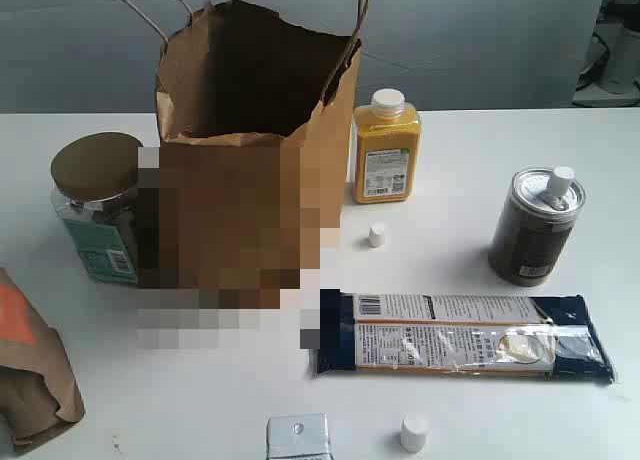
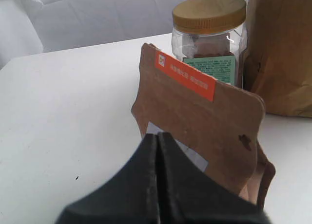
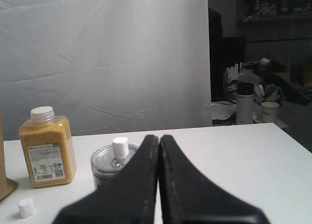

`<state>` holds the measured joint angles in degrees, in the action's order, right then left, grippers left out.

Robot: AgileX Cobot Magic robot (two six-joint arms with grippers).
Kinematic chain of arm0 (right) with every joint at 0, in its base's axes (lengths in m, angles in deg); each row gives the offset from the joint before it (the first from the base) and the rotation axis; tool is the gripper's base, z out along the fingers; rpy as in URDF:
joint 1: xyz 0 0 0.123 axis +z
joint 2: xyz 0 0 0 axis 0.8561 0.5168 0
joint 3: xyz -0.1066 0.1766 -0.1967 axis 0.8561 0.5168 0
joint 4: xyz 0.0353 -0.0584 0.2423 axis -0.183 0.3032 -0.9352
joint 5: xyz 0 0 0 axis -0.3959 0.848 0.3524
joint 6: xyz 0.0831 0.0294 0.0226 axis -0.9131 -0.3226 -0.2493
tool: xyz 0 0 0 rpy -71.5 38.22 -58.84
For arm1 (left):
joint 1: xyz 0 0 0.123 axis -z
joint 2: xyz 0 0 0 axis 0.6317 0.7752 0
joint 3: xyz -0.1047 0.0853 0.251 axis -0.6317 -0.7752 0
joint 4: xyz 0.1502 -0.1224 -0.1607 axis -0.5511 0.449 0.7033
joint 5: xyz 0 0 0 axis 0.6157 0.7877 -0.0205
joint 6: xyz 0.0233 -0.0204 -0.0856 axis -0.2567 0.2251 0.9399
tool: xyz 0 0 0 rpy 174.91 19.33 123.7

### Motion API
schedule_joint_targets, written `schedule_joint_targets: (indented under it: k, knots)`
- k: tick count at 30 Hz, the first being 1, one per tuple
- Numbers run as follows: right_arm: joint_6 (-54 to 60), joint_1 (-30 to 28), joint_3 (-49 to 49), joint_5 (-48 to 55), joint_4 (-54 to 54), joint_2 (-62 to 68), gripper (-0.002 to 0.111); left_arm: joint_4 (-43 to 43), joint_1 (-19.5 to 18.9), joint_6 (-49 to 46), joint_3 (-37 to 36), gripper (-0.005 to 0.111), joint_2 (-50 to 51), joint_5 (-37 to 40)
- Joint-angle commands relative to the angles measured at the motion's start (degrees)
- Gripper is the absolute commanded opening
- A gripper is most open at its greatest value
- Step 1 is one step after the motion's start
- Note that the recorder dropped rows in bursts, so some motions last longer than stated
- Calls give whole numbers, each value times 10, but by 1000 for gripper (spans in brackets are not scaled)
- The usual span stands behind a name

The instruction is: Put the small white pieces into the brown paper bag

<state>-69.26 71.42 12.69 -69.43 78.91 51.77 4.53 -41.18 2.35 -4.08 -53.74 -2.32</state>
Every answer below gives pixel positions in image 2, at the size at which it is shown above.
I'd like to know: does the clear jar with gold lid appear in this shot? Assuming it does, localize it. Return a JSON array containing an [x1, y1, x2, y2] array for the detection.
[[171, 0, 248, 88]]

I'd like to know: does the brown kraft snack pouch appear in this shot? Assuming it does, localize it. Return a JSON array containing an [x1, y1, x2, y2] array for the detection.
[[131, 43, 275, 208]]

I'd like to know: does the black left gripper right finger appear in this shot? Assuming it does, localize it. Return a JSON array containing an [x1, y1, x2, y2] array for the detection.
[[157, 132, 266, 224]]

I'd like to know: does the large brown paper bag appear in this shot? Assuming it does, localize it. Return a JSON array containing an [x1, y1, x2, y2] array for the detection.
[[243, 0, 312, 117]]

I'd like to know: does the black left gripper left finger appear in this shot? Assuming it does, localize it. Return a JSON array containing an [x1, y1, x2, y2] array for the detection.
[[57, 134, 158, 224]]

